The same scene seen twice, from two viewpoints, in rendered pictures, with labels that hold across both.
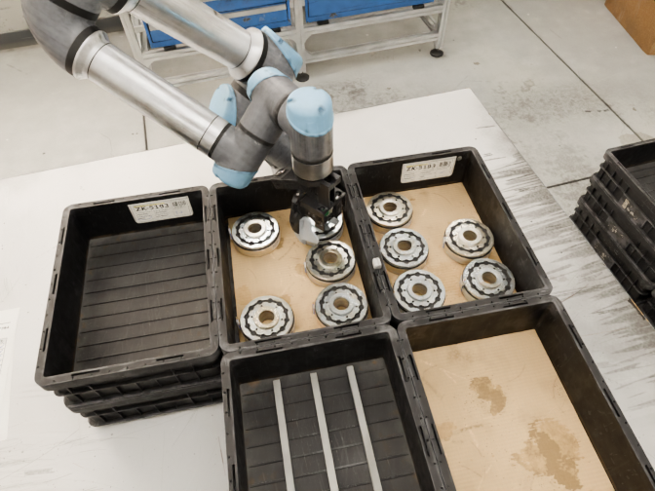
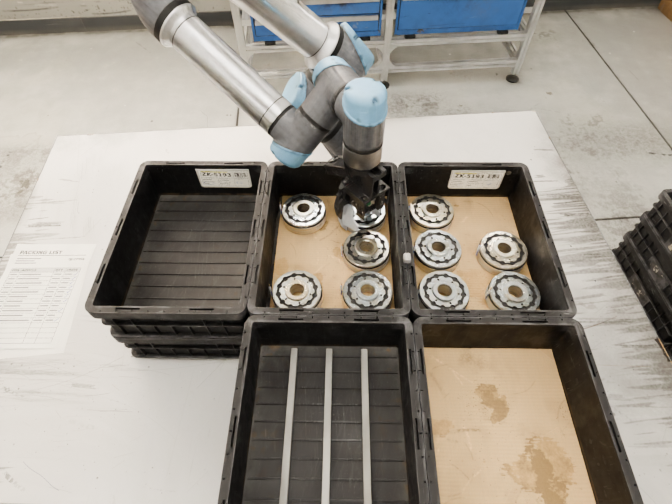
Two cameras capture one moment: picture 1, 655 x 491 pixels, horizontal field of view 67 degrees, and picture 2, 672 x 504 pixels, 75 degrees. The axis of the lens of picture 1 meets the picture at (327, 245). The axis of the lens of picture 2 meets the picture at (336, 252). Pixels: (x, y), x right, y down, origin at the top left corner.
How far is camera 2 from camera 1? 0.08 m
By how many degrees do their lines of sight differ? 7
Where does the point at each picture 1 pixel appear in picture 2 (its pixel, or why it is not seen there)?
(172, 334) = (212, 289)
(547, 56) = (621, 95)
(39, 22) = not seen: outside the picture
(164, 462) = (187, 400)
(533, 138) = (591, 171)
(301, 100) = (358, 89)
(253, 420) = (267, 380)
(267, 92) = (329, 79)
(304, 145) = (354, 134)
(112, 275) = (173, 228)
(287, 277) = (324, 257)
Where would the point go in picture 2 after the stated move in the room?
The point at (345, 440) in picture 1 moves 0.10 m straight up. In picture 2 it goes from (346, 416) to (347, 399)
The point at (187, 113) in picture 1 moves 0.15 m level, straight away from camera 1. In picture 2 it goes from (254, 90) to (252, 47)
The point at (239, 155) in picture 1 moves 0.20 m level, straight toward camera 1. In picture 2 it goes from (295, 136) to (293, 216)
